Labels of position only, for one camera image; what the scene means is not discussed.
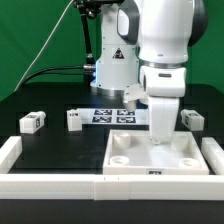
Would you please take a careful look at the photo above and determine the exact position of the white fiducial marker sheet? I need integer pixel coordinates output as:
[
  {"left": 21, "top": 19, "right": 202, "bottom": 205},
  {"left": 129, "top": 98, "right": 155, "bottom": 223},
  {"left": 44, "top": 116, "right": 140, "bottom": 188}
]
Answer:
[{"left": 68, "top": 107, "right": 150, "bottom": 126}]

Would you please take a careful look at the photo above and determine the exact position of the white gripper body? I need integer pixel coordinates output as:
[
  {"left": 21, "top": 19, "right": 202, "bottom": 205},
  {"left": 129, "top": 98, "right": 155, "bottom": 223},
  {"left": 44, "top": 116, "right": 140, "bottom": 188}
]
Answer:
[{"left": 142, "top": 94, "right": 186, "bottom": 145}]

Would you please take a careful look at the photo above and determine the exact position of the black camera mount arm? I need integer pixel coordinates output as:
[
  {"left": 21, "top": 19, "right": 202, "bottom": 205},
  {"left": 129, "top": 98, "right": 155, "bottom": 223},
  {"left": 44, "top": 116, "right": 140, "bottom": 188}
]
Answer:
[{"left": 73, "top": 0, "right": 100, "bottom": 65}]

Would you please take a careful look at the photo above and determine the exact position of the black cable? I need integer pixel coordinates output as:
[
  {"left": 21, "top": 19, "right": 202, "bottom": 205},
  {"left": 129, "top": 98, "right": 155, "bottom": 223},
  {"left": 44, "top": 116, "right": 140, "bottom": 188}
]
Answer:
[{"left": 20, "top": 65, "right": 98, "bottom": 87}]

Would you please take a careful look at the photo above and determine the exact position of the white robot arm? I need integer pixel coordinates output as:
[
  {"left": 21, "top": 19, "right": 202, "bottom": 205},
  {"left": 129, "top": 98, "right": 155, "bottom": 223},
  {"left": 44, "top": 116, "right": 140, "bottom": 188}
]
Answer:
[{"left": 91, "top": 0, "right": 208, "bottom": 144}]

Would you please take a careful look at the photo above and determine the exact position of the white U-shaped fence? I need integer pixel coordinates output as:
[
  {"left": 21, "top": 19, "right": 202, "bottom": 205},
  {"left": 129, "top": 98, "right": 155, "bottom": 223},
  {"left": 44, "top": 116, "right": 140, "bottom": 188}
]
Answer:
[{"left": 0, "top": 136, "right": 224, "bottom": 200}]

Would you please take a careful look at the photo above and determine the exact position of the white cable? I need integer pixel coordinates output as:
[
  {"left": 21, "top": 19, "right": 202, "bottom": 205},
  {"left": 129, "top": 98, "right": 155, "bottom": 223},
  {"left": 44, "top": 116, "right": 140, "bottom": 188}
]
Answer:
[{"left": 13, "top": 0, "right": 75, "bottom": 93}]

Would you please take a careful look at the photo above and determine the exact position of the white square tabletop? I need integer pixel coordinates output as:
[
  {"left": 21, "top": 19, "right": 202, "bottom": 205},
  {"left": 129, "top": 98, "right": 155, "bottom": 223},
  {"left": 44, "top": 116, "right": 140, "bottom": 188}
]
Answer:
[{"left": 103, "top": 130, "right": 209, "bottom": 175}]

